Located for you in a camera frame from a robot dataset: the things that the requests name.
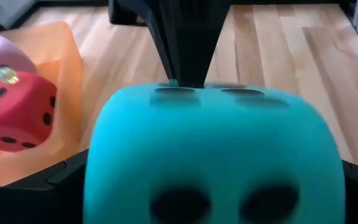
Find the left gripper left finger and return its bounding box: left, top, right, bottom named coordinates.
left=0, top=149, right=90, bottom=224

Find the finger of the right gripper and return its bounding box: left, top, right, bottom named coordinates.
left=116, top=0, right=231, bottom=90

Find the large red foam die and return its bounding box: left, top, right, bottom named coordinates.
left=0, top=70, right=58, bottom=153

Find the large teal foam die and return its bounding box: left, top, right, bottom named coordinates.
left=83, top=82, right=346, bottom=224

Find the small green translucent die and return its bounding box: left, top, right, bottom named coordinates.
left=0, top=64, right=20, bottom=85

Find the large pink foam die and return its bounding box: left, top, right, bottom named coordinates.
left=0, top=32, right=39, bottom=82

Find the orange translucent plastic tray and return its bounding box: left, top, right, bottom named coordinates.
left=0, top=21, right=85, bottom=187

